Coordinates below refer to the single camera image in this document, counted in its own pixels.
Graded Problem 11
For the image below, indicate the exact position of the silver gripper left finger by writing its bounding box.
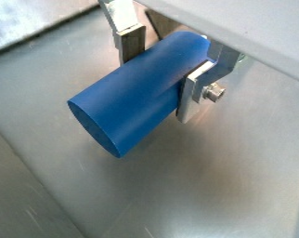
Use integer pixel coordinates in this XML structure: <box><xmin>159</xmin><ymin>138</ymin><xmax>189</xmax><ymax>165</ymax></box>
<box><xmin>97</xmin><ymin>0</ymin><xmax>146</xmax><ymax>64</ymax></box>

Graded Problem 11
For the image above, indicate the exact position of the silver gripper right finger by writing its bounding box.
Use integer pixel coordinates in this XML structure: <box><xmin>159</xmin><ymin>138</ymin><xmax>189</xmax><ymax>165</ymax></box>
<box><xmin>175</xmin><ymin>40</ymin><xmax>239</xmax><ymax>124</ymax></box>

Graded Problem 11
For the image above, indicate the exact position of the blue oval cylinder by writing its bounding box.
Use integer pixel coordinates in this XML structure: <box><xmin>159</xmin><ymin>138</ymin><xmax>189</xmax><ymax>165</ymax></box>
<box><xmin>67</xmin><ymin>32</ymin><xmax>209</xmax><ymax>158</ymax></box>

